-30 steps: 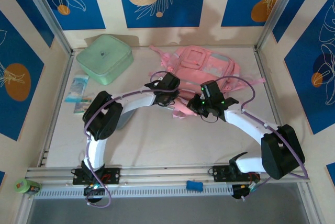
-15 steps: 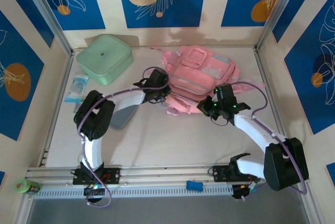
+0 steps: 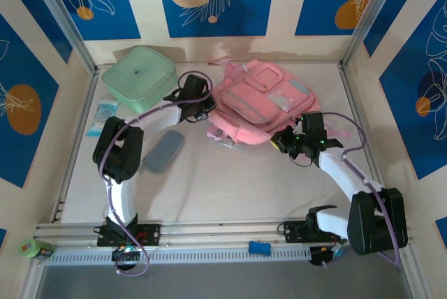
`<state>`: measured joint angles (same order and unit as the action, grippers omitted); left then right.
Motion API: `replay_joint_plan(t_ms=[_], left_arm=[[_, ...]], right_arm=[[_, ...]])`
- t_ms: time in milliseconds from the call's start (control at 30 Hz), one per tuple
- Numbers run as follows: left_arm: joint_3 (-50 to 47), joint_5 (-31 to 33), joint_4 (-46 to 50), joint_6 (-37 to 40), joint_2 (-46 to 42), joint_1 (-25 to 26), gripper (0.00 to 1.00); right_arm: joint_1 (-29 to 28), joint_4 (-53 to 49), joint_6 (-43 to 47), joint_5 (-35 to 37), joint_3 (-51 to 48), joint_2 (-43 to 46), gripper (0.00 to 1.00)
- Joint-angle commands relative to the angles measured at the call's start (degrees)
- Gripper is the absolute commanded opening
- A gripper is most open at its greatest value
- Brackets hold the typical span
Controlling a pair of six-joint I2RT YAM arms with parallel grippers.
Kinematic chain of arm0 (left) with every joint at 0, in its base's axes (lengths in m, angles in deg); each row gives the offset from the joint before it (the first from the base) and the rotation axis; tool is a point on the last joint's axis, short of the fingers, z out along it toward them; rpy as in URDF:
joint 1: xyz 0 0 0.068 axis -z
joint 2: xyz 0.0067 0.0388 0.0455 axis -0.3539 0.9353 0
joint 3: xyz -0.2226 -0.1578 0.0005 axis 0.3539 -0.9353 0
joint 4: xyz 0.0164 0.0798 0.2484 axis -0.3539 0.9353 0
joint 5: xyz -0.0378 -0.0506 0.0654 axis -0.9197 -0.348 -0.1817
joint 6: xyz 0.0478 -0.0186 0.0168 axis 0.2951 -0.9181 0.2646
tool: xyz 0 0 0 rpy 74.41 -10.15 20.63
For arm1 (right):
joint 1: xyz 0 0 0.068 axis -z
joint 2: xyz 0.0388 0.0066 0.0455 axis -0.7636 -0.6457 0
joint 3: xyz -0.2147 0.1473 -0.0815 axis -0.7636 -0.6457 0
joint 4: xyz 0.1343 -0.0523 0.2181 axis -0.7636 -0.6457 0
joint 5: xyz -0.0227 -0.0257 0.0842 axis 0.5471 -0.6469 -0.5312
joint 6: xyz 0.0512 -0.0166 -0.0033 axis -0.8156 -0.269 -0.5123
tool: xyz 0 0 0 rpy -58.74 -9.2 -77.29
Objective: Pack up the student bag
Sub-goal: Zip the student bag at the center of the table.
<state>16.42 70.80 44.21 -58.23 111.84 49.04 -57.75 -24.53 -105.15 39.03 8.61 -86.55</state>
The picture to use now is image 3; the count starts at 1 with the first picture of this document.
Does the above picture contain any pink student backpack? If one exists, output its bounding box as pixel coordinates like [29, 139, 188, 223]
[205, 57, 352, 152]

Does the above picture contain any grey pencil case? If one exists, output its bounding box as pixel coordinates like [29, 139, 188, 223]
[142, 129, 185, 174]

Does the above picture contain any blue white tissue pack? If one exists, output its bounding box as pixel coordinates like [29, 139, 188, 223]
[86, 99, 119, 138]

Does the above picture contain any mint green storage case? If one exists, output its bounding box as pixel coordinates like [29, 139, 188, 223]
[101, 45, 177, 115]

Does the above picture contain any blue panel large beige circle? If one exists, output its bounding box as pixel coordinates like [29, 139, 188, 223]
[155, 0, 277, 38]

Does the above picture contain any blue bone-shaped object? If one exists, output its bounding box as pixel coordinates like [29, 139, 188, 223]
[247, 240, 272, 256]

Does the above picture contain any black base connector module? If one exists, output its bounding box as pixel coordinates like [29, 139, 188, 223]
[309, 242, 346, 268]
[111, 245, 140, 272]

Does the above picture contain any green tape roll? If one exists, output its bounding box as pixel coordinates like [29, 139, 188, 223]
[18, 238, 45, 260]

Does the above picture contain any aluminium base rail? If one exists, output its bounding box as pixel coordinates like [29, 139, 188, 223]
[33, 215, 415, 244]

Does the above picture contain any slotted grey cable duct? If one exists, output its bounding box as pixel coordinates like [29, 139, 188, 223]
[45, 245, 312, 267]

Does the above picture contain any aluminium frame post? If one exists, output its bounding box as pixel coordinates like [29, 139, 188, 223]
[344, 0, 409, 69]
[26, 0, 98, 73]

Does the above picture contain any blue wall panel orange oval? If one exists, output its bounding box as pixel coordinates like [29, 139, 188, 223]
[0, 14, 60, 189]

